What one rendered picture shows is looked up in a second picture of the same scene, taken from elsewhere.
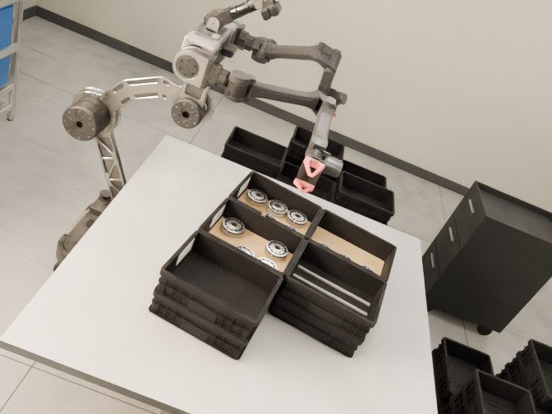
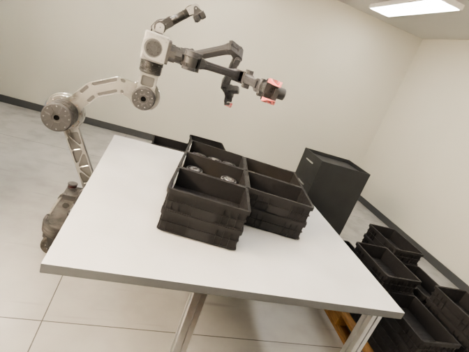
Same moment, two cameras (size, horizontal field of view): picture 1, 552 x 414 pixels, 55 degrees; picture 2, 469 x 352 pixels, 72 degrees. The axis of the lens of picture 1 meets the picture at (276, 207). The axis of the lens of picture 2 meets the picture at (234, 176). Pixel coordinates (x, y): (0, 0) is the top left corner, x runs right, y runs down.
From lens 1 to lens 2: 0.81 m
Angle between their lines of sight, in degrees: 19
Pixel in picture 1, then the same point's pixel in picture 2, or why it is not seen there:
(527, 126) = (310, 127)
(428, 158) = (260, 156)
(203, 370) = (216, 260)
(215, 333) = (216, 232)
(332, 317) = (284, 211)
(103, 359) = (139, 264)
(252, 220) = (206, 165)
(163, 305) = (169, 220)
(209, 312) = (210, 214)
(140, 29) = not seen: hidden behind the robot
